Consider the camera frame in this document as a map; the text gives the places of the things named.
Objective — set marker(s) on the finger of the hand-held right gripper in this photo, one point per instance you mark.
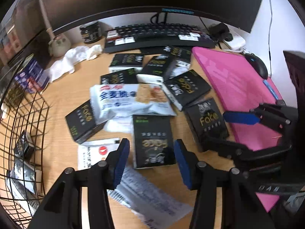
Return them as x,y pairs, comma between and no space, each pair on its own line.
240,118
222,145

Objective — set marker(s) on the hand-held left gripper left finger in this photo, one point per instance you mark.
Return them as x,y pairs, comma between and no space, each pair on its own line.
121,163

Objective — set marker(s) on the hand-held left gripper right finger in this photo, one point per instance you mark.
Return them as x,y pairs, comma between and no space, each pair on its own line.
183,165

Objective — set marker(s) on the pile of black tissue packets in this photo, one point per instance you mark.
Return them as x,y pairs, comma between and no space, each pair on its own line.
152,143

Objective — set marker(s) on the white snack bag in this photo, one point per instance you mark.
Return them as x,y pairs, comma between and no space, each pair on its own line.
119,100

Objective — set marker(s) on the clear round container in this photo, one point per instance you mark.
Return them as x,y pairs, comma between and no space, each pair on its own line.
12,93

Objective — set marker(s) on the blue pen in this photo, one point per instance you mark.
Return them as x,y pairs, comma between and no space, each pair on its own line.
270,88

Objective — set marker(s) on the white leaflet with red logo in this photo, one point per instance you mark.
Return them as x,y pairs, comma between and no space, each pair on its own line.
91,152

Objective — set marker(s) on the pink mouse pad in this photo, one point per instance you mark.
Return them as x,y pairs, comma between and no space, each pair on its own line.
233,83

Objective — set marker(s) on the small white paper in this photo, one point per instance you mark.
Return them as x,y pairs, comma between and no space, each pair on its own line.
119,125

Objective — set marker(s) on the white red-logo snack packet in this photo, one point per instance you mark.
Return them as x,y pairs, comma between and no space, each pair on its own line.
152,195

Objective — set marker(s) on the black computer mouse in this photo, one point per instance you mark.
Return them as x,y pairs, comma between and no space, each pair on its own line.
257,64

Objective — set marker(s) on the white power strip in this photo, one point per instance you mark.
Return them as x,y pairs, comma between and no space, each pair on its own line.
237,43

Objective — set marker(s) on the black power adapter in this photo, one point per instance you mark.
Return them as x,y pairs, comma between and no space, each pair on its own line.
220,29

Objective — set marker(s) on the black tissue packet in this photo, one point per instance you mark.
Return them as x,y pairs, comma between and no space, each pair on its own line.
23,176
22,145

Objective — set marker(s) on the white plastic packet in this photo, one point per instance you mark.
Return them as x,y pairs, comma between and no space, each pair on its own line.
22,202

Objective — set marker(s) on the black keyboard with white keys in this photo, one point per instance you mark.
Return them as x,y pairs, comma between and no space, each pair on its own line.
162,32

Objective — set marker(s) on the crumpled white tissue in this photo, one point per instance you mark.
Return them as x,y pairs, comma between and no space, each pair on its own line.
71,57

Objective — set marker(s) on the blue printed box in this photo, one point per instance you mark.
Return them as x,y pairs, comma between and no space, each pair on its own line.
33,72

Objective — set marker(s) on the small white object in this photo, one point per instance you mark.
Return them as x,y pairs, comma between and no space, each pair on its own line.
3,112

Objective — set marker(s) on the ceramic figure pot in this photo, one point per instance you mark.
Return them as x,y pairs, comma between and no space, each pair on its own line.
59,46

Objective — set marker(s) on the black jar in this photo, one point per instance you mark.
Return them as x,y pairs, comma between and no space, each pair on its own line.
90,32

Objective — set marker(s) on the beige pole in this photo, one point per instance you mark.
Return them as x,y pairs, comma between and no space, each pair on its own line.
45,12

